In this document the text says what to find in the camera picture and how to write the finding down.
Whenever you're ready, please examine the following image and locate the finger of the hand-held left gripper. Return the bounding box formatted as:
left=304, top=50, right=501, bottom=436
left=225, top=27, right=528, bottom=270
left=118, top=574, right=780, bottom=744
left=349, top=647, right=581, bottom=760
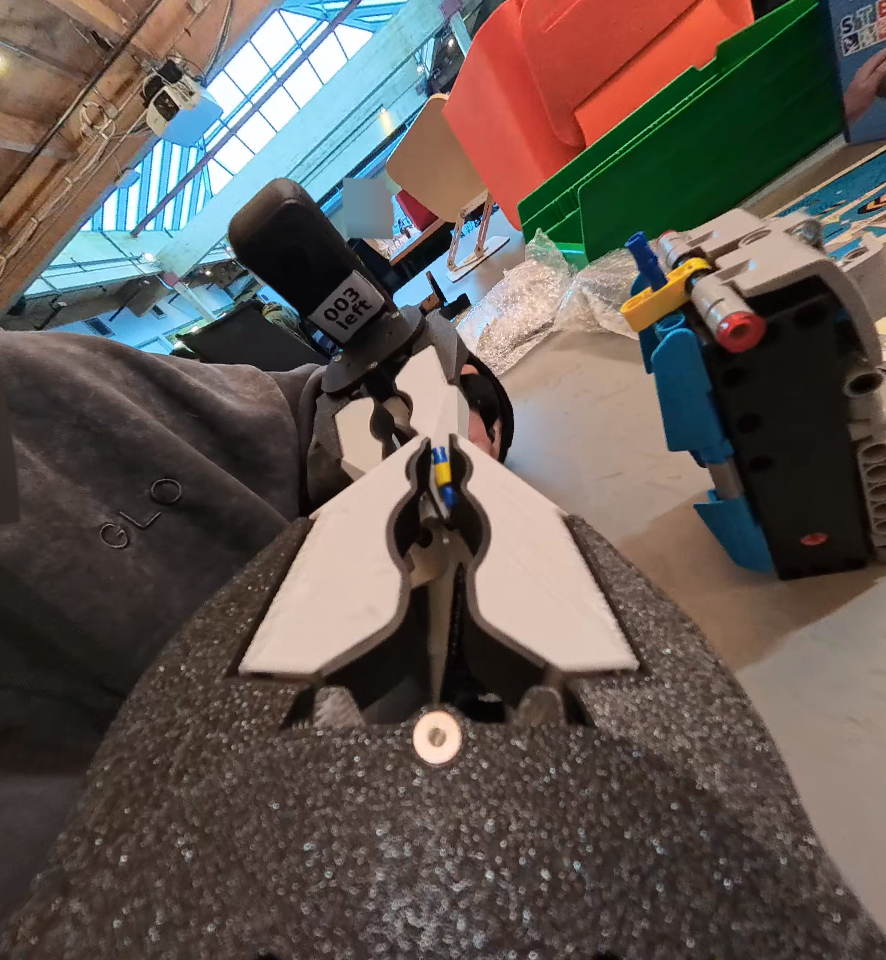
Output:
left=395, top=351, right=462, bottom=444
left=334, top=399, right=415, bottom=481

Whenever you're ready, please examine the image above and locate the person's left forearm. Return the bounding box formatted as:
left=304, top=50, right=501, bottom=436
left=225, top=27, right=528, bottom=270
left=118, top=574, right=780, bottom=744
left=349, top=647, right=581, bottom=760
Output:
left=150, top=330, right=324, bottom=526

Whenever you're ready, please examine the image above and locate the person's left hand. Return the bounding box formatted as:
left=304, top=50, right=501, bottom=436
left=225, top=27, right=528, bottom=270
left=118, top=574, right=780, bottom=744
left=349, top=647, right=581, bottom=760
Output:
left=467, top=407, right=504, bottom=460

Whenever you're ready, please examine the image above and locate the blue printed kit box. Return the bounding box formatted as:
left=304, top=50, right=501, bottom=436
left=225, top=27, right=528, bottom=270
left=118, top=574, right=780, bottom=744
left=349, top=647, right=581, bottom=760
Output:
left=825, top=0, right=886, bottom=145

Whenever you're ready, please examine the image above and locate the orange plastic case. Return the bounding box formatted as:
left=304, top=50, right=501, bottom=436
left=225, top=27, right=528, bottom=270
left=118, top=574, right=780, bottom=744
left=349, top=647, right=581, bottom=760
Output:
left=441, top=0, right=756, bottom=231

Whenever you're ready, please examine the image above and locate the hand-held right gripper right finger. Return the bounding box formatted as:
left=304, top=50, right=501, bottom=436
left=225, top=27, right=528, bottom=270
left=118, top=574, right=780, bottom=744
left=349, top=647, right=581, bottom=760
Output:
left=449, top=435, right=640, bottom=689

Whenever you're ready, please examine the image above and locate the blue pin with yellow bush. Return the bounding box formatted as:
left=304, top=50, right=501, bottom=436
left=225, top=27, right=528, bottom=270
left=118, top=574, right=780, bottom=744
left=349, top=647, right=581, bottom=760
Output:
left=429, top=444, right=457, bottom=505

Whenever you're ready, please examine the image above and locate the grey desk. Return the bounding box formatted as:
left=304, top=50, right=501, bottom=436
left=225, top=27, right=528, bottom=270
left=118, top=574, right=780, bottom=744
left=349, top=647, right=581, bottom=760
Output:
left=390, top=135, right=886, bottom=939

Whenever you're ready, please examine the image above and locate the clear plastic bag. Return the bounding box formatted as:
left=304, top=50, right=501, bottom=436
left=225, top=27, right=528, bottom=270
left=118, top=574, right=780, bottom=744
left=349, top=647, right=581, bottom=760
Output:
left=454, top=228, right=642, bottom=376

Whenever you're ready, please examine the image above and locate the green box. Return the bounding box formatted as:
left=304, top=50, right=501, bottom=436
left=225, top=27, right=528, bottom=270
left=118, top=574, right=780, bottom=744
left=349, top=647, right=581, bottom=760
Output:
left=518, top=0, right=845, bottom=265

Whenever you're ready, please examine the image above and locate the white ceiling camera unit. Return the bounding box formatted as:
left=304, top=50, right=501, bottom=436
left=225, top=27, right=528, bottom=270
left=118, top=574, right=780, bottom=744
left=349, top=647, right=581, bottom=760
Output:
left=141, top=61, right=224, bottom=145

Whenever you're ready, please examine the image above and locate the white sheet with blue print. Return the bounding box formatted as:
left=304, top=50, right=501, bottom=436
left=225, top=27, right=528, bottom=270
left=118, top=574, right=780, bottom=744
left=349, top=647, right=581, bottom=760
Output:
left=769, top=138, right=886, bottom=254

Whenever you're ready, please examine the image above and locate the beige laptop stand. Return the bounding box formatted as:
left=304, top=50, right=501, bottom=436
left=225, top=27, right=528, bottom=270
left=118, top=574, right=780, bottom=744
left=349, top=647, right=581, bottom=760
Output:
left=386, top=93, right=511, bottom=284

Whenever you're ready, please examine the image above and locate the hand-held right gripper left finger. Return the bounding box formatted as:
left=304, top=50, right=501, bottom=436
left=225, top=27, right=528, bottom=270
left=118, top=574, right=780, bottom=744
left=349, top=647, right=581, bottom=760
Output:
left=239, top=435, right=435, bottom=710

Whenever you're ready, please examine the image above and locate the person's grey sweater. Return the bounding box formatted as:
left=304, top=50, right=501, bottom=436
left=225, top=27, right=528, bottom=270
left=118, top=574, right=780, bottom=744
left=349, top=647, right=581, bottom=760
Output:
left=0, top=330, right=316, bottom=954

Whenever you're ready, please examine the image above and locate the blue and black brick model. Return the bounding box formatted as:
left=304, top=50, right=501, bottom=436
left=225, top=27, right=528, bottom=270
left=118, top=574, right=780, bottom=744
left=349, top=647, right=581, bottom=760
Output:
left=620, top=208, right=886, bottom=581

